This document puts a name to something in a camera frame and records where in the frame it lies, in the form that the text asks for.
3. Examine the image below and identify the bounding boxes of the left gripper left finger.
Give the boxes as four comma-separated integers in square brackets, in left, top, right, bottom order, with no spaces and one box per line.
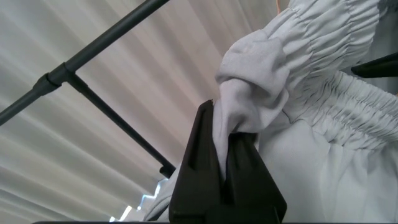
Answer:
[169,99,223,223]

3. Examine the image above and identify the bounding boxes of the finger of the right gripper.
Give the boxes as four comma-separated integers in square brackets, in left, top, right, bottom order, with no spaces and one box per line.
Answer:
[351,52,398,78]

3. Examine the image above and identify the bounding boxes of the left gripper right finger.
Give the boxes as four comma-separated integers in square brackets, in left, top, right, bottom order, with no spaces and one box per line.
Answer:
[223,132,287,223]

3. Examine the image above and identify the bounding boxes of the pale grey shorts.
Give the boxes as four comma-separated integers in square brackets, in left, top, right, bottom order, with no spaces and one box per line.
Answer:
[142,0,398,223]

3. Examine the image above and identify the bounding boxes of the black clothes rack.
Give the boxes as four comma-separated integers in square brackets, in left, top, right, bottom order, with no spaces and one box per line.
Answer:
[0,0,177,179]

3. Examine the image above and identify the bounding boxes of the white curtain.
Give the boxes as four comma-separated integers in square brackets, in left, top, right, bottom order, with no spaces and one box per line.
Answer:
[0,0,292,222]

